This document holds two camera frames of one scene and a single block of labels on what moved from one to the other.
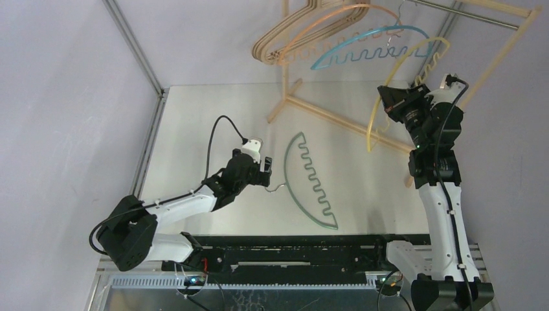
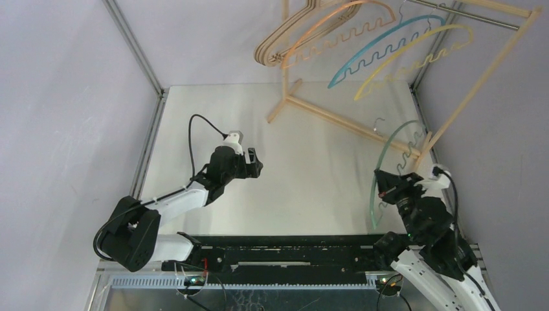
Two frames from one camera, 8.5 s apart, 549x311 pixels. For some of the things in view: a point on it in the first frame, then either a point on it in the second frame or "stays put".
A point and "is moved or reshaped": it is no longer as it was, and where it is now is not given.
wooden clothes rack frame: [529, 15] stays put
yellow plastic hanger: [417, 80] -> [363, 88]
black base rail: [290, 258] stays put
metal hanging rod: [462, 11] stays put
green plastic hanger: [303, 192] -> [397, 168]
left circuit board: [194, 280] stays put
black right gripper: [401, 105] -> [393, 188]
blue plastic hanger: [391, 41] is moved or reshaped
